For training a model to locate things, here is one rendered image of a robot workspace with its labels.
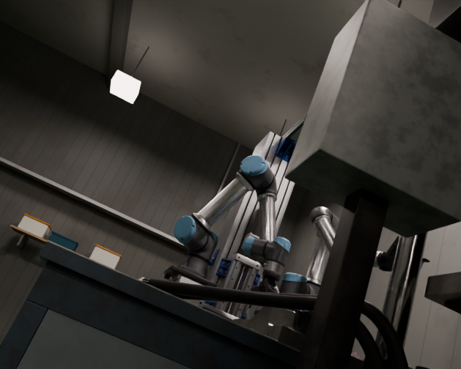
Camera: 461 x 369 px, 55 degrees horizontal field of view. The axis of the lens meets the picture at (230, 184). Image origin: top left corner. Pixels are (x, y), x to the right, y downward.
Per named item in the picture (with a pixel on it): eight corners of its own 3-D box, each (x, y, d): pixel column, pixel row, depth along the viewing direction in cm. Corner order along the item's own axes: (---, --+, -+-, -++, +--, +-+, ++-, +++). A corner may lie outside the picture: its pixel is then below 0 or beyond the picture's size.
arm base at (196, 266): (172, 271, 213) (180, 253, 216) (201, 285, 215) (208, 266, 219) (178, 268, 199) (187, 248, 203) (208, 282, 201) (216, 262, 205)
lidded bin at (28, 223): (44, 242, 769) (52, 229, 779) (42, 238, 734) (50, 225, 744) (19, 230, 762) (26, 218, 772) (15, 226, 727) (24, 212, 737)
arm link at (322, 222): (315, 195, 237) (352, 259, 198) (327, 205, 243) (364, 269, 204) (299, 208, 241) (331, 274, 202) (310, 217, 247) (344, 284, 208)
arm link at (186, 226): (194, 257, 204) (279, 177, 208) (178, 244, 193) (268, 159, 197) (182, 241, 212) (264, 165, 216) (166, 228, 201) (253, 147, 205)
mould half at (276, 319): (225, 342, 163) (237, 307, 168) (287, 369, 166) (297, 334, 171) (275, 347, 117) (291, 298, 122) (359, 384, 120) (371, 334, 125)
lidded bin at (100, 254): (113, 273, 789) (120, 259, 800) (115, 270, 752) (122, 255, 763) (88, 261, 782) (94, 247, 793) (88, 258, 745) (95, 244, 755)
